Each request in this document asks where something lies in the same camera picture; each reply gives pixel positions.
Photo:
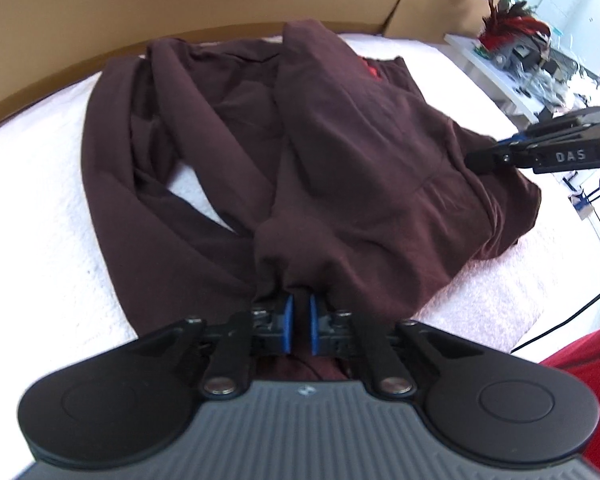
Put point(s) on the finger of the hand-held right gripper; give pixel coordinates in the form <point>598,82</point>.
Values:
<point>485,161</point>
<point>555,122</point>

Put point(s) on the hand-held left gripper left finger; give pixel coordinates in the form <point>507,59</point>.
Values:
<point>288,322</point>

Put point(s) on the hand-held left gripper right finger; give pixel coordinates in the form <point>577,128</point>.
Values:
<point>314,322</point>

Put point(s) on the dark maroon shirt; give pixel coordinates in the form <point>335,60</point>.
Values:
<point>330,160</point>

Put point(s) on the pile of grey metal parts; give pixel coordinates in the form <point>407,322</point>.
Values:
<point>540,60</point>

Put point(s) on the white side table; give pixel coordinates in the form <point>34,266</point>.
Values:
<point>485,67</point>

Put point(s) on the red feather decoration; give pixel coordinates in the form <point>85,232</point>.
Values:
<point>510,25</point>

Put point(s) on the person's red sweater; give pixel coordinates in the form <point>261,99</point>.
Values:
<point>590,385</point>

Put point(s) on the white towel-covered table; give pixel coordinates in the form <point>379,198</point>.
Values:
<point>30,210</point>

